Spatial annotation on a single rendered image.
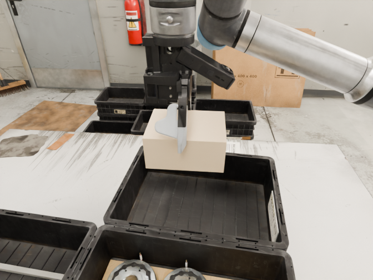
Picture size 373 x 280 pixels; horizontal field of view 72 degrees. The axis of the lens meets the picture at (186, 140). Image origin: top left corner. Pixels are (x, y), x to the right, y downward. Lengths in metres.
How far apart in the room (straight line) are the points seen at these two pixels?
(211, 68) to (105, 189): 0.69
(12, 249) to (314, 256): 0.80
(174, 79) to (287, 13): 2.80
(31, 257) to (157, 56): 0.55
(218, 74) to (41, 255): 0.58
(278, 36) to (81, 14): 3.00
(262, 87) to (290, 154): 1.96
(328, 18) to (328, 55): 2.79
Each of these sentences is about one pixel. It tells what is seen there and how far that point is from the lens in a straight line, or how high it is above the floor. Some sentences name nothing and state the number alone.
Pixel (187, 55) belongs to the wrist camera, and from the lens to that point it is 0.46.
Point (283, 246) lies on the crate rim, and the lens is 0.59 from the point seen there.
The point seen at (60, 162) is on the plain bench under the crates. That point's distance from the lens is 1.21.
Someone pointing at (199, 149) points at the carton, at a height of 1.10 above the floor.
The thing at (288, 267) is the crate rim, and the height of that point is 0.93.
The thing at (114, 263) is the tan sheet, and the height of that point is 0.83.
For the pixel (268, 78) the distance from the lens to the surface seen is 3.12.
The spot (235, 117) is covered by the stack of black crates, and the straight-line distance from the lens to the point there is 1.86.
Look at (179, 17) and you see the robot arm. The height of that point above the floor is 1.33.
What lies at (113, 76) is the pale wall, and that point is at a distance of 3.52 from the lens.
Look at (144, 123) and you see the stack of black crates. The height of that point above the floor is 0.38.
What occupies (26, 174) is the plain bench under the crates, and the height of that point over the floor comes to 0.70.
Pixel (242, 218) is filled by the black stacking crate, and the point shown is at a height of 0.83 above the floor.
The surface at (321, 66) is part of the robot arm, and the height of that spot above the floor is 1.23.
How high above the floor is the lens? 1.40
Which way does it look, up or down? 35 degrees down
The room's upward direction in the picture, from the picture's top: straight up
